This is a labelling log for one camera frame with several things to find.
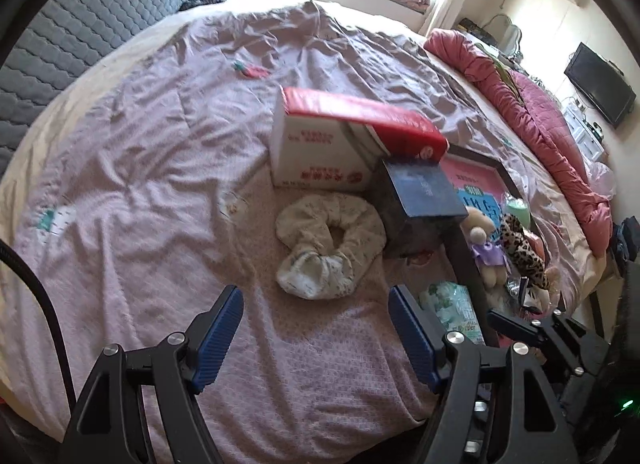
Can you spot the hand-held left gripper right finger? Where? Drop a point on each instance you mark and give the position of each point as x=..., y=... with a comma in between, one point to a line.
x=415, y=334

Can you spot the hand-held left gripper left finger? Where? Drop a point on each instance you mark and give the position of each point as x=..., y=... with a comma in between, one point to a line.
x=217, y=339

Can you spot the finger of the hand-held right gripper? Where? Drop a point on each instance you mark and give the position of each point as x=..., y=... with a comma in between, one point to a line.
x=580, y=344
x=515, y=326

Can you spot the leopard print cloth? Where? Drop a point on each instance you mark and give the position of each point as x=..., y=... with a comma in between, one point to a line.
x=522, y=249

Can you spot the cream plush bear purple dress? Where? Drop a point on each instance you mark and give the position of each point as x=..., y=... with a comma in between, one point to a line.
x=482, y=249

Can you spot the green white tissue pack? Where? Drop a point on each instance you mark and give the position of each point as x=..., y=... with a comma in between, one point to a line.
x=450, y=304
x=517, y=214

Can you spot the cream floral scrunchie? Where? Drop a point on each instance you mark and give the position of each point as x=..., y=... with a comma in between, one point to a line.
x=305, y=214

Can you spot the black framed pink tray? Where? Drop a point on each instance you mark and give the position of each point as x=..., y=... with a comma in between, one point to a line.
x=475, y=174

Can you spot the dark clothes pile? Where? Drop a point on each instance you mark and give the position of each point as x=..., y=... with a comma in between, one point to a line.
x=627, y=239

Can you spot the dark blue box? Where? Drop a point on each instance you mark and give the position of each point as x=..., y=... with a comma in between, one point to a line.
x=425, y=189

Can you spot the clear plastic bag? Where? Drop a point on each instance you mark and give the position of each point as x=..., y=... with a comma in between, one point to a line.
x=600, y=179

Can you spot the purple patterned bed sheet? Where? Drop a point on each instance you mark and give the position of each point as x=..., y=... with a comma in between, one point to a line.
x=150, y=169

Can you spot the white drawer cabinet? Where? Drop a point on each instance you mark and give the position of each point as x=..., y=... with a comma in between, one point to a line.
x=585, y=131

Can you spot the pink quilt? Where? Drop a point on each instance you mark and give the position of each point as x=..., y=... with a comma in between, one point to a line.
x=540, y=109

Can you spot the red and white cardboard box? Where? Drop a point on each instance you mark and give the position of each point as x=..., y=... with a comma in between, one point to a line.
x=350, y=109

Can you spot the black television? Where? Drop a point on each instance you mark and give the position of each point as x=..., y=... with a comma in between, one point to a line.
x=600, y=84

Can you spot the round mirror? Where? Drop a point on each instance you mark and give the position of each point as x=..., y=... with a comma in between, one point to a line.
x=502, y=34

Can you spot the grey quilted headboard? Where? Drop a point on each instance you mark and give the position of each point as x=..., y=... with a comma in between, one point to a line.
x=90, y=19

